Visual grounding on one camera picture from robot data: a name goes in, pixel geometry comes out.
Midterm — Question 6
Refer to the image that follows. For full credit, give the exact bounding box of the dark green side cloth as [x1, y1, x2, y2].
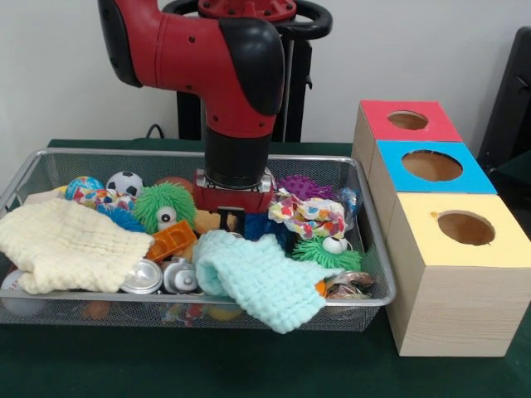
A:
[487, 148, 531, 237]

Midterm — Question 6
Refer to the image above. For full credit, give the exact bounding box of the large green puffer toy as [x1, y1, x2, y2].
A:
[134, 184, 197, 234]

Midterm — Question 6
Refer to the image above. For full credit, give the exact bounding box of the small green puffer toy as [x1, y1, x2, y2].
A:
[292, 235, 362, 273]

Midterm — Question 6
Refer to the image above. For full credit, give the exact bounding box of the cream knitted cloth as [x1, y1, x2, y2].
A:
[0, 197, 155, 294]

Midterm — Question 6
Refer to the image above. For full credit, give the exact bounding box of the orange plastic toy crate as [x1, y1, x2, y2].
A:
[145, 221, 198, 262]

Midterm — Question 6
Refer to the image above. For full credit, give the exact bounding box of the silver wire mesh bin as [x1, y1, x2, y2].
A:
[0, 148, 397, 332]

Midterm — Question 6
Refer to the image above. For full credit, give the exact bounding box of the wooden box with three holes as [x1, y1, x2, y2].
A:
[351, 99, 531, 358]

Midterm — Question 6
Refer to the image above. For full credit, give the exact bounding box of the dark green table cloth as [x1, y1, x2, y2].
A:
[0, 138, 531, 398]

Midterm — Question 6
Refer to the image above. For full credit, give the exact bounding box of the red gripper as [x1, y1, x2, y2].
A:
[192, 167, 275, 238]

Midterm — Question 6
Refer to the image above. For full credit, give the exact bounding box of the black upright panel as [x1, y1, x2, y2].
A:
[476, 27, 531, 169]

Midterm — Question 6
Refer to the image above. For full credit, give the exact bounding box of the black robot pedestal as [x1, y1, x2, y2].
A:
[160, 0, 334, 143]

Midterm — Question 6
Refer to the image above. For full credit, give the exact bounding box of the black and white soccer ball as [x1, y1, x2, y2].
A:
[105, 171, 144, 197]

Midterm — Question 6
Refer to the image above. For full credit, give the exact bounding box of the mint green knitted cloth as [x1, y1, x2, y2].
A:
[191, 230, 345, 335]

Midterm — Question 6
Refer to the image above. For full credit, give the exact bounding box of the globe print ball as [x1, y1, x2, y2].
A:
[65, 176, 105, 202]

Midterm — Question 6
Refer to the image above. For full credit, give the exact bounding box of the clear plastic packet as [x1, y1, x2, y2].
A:
[338, 187, 363, 231]

